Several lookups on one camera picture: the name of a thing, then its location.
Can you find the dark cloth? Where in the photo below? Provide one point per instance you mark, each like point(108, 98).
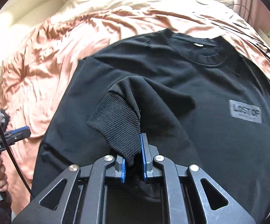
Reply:
point(2, 117)

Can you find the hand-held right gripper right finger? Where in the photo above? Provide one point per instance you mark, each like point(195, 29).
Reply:
point(143, 156)

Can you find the cream padded headboard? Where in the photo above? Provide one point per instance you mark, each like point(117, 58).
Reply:
point(20, 9)

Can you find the orange-brown blanket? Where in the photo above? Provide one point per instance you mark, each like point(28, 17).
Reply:
point(44, 74)

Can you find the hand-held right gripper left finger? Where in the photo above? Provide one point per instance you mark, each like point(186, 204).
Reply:
point(122, 172)

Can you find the black sweatshirt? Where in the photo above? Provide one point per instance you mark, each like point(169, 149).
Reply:
point(172, 86)

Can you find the cream duvet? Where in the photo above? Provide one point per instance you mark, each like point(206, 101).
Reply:
point(125, 3)

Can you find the brown curtain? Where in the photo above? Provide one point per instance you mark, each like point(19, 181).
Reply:
point(249, 4)

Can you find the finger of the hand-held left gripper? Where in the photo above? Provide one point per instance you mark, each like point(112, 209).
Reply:
point(20, 131)

